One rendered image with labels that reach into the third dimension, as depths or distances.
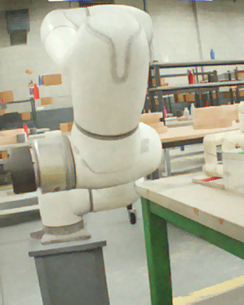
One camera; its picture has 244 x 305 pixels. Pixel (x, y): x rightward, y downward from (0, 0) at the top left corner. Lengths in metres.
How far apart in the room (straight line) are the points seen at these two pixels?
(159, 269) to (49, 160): 0.63
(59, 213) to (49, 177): 0.79
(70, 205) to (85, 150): 0.80
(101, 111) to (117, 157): 0.09
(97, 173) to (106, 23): 0.23
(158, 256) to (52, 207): 0.45
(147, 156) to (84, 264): 0.83
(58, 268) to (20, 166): 0.84
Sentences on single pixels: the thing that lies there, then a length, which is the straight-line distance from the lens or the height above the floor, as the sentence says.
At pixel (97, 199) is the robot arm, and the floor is 0.83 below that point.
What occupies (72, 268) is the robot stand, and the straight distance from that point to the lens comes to 1.39.
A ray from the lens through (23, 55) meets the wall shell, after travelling 11.86.
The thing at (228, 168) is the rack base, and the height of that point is 0.98.
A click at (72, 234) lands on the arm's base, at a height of 0.72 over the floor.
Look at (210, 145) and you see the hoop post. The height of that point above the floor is 1.02.
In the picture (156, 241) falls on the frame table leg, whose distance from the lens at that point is 1.09.
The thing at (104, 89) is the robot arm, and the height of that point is 1.17.
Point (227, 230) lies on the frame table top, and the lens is 0.70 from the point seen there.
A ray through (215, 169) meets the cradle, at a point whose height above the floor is 0.97.
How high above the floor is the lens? 1.14
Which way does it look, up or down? 5 degrees down
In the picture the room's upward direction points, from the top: 7 degrees counter-clockwise
